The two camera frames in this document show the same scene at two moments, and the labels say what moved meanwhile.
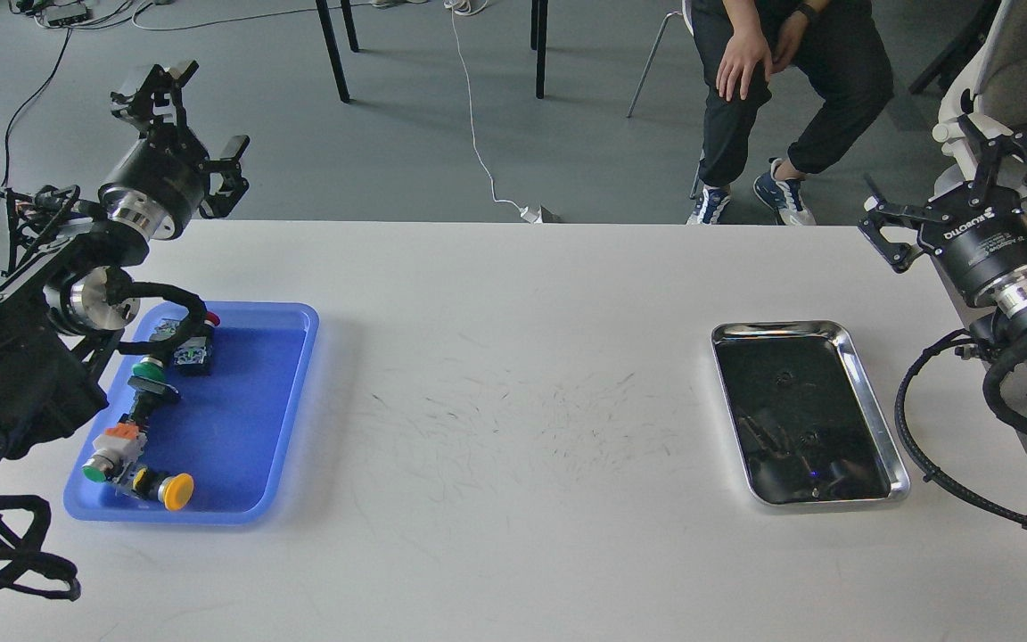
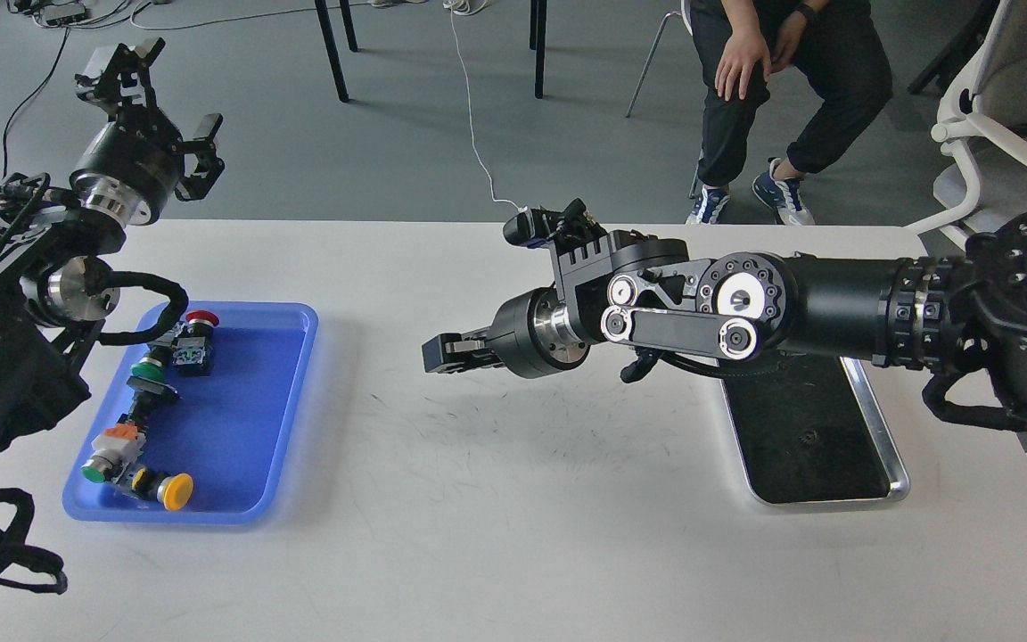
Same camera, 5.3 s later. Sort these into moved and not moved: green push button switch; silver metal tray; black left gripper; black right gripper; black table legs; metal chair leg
Moved: black left gripper; black right gripper
Not moved: black table legs; silver metal tray; metal chair leg; green push button switch
